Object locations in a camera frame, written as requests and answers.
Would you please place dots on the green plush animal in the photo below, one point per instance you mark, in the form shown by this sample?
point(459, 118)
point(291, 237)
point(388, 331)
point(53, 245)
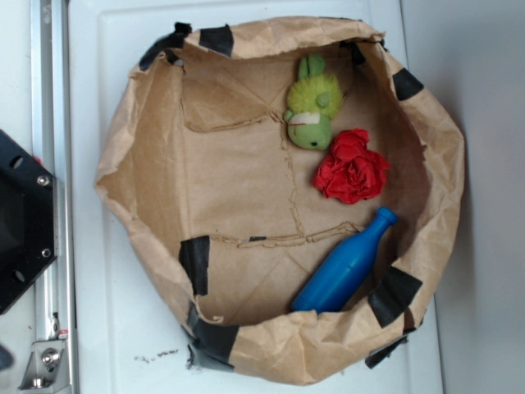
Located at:
point(312, 103)

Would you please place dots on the brown paper bag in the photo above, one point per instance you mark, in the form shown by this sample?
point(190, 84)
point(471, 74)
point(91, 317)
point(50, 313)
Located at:
point(219, 205)

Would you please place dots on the red crumpled paper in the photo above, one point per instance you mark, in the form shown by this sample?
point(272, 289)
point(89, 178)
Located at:
point(351, 172)

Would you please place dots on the blue plastic bottle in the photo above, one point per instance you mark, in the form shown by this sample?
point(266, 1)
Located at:
point(345, 268)

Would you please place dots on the aluminium frame rail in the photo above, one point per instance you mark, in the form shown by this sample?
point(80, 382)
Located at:
point(51, 137)

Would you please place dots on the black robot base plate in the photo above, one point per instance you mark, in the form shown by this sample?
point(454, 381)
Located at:
point(27, 221)

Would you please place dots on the metal corner bracket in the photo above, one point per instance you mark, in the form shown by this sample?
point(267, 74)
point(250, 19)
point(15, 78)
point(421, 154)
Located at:
point(47, 370)

